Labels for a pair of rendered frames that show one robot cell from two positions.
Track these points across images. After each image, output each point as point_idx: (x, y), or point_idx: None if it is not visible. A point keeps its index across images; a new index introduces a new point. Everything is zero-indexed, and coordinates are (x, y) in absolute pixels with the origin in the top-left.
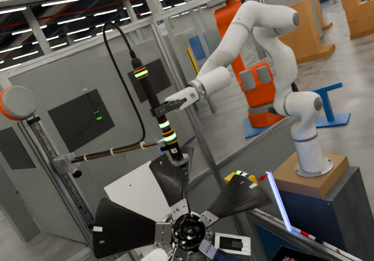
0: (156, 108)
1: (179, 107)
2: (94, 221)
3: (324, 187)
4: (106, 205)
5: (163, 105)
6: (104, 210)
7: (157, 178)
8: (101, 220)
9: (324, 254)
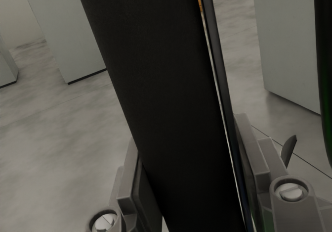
0: (132, 145)
1: None
2: (283, 144)
3: None
4: (287, 151)
5: (119, 195)
6: (285, 152)
7: None
8: (281, 156)
9: None
